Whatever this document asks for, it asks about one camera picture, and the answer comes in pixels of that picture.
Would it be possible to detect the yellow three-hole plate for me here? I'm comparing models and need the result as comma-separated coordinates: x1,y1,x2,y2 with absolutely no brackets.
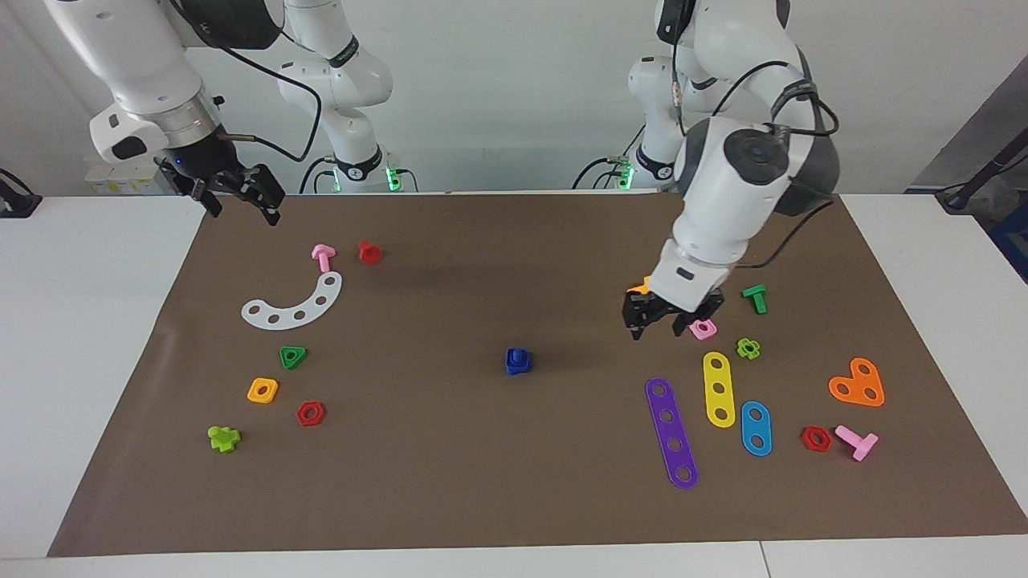
703,351,737,429

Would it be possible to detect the white boxes stack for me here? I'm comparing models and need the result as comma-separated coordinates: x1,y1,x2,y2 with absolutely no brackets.
84,155,173,196

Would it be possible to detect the white curved five-hole plate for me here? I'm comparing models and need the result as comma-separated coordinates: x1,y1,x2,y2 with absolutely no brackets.
241,271,344,332

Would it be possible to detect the purple four-hole plate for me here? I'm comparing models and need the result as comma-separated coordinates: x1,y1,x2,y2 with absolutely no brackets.
645,377,700,490

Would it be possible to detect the blue two-hole plate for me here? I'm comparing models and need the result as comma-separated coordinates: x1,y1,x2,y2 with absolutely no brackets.
740,401,773,458

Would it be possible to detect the orange heart-shaped plate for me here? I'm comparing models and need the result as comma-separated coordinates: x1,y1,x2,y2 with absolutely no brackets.
828,357,886,408

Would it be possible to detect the black table clamp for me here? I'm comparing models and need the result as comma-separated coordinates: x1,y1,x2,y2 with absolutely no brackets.
0,169,43,219

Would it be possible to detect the brown table mat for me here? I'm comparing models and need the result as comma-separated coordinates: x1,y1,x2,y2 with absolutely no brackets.
47,191,1028,559

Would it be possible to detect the black stand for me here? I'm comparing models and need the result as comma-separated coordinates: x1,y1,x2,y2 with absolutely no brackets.
936,128,1028,214

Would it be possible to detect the blue bin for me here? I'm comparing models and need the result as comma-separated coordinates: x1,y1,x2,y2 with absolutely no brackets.
989,201,1028,283

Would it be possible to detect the black base cable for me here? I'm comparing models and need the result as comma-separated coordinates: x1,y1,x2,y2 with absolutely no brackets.
300,155,338,195
572,120,647,191

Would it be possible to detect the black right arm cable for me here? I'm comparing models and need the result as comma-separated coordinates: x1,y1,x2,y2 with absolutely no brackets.
217,40,324,163

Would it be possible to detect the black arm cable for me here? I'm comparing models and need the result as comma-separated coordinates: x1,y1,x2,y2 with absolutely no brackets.
671,0,842,270
217,40,324,163

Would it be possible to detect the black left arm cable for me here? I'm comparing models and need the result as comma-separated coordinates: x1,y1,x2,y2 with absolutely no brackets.
671,0,842,270

